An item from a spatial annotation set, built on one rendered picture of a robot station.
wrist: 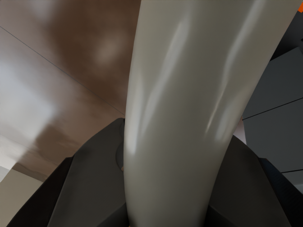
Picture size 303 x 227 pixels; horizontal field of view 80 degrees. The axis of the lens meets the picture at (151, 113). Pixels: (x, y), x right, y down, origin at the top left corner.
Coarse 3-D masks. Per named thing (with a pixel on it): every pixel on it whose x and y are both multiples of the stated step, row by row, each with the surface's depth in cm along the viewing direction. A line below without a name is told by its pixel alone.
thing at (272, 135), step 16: (272, 64) 119; (288, 64) 109; (272, 80) 111; (288, 80) 103; (256, 96) 113; (272, 96) 104; (288, 96) 97; (256, 112) 106; (272, 112) 99; (288, 112) 92; (256, 128) 100; (272, 128) 93; (288, 128) 87; (256, 144) 95; (272, 144) 89; (288, 144) 83; (272, 160) 84; (288, 160) 79; (288, 176) 76
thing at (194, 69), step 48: (144, 0) 3; (192, 0) 3; (240, 0) 3; (288, 0) 3; (144, 48) 4; (192, 48) 3; (240, 48) 3; (144, 96) 4; (192, 96) 3; (240, 96) 3; (144, 144) 4; (192, 144) 4; (144, 192) 5; (192, 192) 5
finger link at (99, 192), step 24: (120, 120) 12; (96, 144) 10; (120, 144) 10; (72, 168) 8; (96, 168) 8; (120, 168) 10; (72, 192) 7; (96, 192) 7; (120, 192) 7; (72, 216) 6; (96, 216) 6; (120, 216) 7
